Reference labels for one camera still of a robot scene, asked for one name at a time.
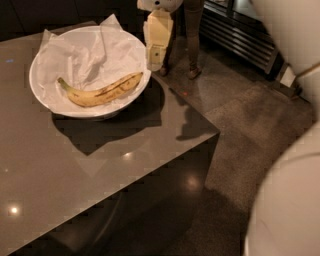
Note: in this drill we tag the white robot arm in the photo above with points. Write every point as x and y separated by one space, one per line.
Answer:
262 194

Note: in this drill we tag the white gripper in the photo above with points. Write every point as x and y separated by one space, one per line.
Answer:
165 4

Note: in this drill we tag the black glass door refrigerator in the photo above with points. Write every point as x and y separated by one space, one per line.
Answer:
234 25

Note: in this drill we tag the white crumpled paper liner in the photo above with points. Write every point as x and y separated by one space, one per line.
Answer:
76 60

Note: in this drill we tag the yellow ripe banana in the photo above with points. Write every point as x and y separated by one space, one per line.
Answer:
103 95

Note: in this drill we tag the white bowl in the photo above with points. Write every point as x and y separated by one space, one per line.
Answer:
140 56

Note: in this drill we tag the person in dark trousers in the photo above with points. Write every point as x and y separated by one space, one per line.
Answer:
193 10

